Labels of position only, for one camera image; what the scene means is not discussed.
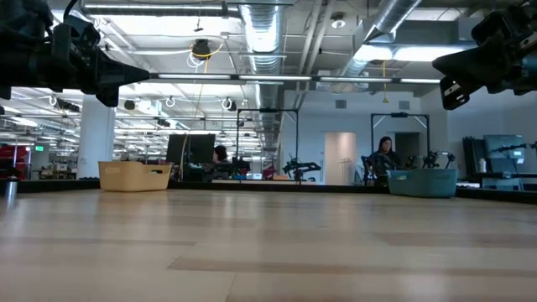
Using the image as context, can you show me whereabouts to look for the LED light bar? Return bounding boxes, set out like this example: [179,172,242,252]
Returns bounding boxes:
[142,70,446,86]

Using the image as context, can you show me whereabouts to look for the black rig frame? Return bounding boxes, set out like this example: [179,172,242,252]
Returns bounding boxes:
[235,107,300,182]
[369,112,431,169]

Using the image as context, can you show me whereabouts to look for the yellow plastic basket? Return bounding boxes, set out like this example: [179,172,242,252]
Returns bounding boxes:
[97,160,174,193]

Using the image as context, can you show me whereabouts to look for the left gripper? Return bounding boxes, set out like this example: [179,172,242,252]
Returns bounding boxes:
[40,14,151,108]

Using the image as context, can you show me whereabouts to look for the black aluminium table frame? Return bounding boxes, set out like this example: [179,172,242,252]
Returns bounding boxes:
[0,177,537,206]

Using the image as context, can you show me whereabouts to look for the black monitor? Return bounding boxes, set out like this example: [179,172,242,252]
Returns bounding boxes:
[165,133,216,167]

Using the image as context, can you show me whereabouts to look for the silver metal post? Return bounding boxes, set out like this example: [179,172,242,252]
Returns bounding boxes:
[3,175,19,207]

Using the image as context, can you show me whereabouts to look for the teal plastic basket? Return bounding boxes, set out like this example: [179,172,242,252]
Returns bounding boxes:
[385,167,460,199]

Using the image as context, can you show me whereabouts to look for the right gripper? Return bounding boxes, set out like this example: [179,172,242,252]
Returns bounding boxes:
[431,0,537,112]

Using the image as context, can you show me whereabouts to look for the white column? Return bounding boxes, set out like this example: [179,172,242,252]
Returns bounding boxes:
[76,94,117,180]

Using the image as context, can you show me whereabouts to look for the person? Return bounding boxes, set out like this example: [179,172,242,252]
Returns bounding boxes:
[363,135,404,186]
[211,143,231,165]

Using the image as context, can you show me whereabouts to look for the yellow hanging pendant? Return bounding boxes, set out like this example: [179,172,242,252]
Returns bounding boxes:
[379,60,390,104]

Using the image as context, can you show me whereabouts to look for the red shelf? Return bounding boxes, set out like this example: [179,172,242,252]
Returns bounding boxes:
[0,143,31,180]

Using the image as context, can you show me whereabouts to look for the black panel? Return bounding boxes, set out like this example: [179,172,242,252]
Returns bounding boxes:
[461,137,484,174]

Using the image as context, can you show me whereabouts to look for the black cord reel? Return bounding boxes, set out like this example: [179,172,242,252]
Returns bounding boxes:
[191,38,214,60]

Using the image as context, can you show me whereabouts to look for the grey desk monitor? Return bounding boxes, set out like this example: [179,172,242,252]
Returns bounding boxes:
[482,133,526,161]

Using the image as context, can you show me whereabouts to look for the silver ventilation duct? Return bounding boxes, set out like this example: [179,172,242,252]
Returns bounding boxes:
[238,0,289,148]
[335,0,424,79]

